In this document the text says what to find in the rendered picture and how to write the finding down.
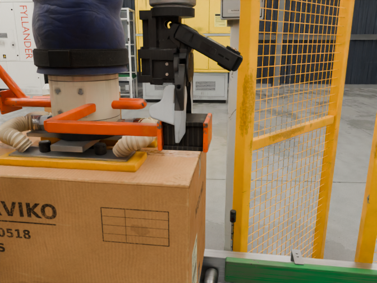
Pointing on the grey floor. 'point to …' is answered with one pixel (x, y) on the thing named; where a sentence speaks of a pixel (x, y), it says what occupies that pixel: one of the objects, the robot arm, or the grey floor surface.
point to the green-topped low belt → (129, 83)
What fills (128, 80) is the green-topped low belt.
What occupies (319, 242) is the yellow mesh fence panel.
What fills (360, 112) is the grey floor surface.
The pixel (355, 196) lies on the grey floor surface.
